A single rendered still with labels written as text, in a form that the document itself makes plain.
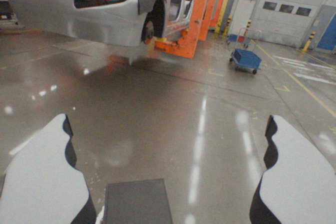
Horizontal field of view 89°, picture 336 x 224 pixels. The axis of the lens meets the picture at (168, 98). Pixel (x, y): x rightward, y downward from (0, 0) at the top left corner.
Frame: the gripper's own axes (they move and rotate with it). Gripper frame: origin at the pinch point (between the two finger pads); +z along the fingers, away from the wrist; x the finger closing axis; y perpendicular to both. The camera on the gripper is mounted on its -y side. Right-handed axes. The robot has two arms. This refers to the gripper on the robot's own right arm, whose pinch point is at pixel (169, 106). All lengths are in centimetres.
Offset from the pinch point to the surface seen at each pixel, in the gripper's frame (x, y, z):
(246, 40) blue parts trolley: 357, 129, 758
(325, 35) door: 920, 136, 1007
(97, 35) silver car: -72, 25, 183
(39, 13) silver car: -131, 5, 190
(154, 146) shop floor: -9, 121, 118
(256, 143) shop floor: 110, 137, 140
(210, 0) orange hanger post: 108, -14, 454
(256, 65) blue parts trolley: 227, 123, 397
